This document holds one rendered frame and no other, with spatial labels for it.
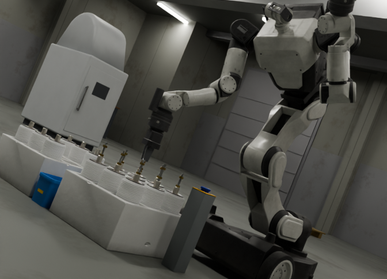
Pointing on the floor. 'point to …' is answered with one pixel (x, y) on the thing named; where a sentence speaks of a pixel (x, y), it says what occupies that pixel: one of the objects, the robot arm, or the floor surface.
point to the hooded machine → (79, 82)
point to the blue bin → (46, 189)
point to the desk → (110, 122)
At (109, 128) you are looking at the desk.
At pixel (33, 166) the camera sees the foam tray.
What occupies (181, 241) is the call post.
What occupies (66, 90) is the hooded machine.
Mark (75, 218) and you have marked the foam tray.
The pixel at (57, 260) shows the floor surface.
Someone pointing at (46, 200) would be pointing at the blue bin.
